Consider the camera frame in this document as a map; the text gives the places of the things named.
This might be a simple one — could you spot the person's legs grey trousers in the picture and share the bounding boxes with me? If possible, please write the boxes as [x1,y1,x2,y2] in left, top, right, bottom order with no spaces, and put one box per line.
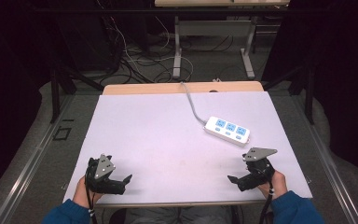
[109,205,243,224]

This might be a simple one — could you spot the tangle of floor cables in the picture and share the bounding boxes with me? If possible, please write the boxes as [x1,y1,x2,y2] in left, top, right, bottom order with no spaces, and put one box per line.
[96,0,234,85]

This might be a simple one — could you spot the person's right hand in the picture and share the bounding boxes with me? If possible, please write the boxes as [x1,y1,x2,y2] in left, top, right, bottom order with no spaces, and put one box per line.
[256,170,289,201]

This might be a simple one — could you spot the metal floor rail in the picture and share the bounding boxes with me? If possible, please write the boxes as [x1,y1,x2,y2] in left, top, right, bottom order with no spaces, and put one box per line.
[292,94,358,224]
[0,94,76,224]

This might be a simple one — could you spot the left hand-held gripper cable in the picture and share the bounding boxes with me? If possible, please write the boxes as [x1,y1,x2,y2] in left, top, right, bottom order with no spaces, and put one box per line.
[85,174,99,224]

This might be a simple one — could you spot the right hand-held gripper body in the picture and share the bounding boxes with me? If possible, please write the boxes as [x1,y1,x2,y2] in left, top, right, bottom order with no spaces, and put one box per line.
[238,147,279,192]

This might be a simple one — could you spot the right hand-held gripper cable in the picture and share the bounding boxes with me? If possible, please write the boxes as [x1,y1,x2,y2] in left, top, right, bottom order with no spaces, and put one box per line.
[258,181,276,224]

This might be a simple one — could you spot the white table sheet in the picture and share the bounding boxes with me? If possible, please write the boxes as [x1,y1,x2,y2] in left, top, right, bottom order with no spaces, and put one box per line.
[62,91,313,205]

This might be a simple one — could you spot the white metal frame desk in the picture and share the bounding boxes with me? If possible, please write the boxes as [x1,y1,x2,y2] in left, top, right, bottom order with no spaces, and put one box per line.
[154,0,291,80]

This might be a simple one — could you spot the white power strip blue sockets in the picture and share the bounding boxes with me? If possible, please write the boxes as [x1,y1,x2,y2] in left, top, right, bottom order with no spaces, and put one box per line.
[203,116,252,147]

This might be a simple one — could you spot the wooden table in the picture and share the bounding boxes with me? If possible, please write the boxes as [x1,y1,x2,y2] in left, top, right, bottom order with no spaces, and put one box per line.
[102,80,266,209]

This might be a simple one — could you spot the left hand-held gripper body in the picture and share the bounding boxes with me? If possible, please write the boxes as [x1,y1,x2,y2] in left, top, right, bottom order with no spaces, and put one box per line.
[85,153,127,196]

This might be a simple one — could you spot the hand-held gripper cable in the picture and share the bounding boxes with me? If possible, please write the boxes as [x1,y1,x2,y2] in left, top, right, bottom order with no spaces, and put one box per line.
[258,181,276,224]
[85,174,99,224]

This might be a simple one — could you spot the grey power strip cable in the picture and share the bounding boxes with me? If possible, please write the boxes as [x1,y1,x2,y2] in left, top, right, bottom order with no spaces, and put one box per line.
[180,81,209,126]

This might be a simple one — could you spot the person's left hand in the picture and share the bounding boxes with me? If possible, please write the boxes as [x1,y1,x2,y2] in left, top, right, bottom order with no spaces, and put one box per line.
[72,175,104,209]

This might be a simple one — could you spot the black metal stand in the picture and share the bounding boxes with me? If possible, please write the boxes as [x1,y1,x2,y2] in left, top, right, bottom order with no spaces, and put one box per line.
[48,60,104,125]
[262,63,317,126]

